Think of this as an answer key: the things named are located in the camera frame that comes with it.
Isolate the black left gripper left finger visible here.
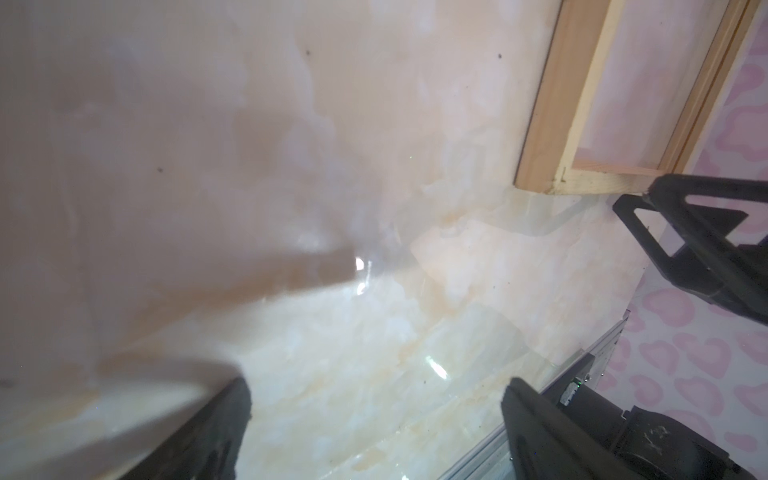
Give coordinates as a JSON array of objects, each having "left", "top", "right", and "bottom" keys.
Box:
[{"left": 122, "top": 377, "right": 252, "bottom": 480}]

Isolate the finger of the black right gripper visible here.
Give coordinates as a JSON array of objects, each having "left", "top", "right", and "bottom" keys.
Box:
[{"left": 613, "top": 174, "right": 767, "bottom": 325}]

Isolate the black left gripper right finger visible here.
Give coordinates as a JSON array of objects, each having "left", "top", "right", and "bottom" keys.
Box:
[{"left": 501, "top": 377, "right": 630, "bottom": 479}]

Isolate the clear acrylic sheet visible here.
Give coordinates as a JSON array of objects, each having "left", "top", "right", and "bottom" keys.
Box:
[{"left": 352, "top": 191, "right": 648, "bottom": 405}]

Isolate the light wooden picture frame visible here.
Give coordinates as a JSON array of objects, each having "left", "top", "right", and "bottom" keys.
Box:
[{"left": 514, "top": 1, "right": 767, "bottom": 195}]

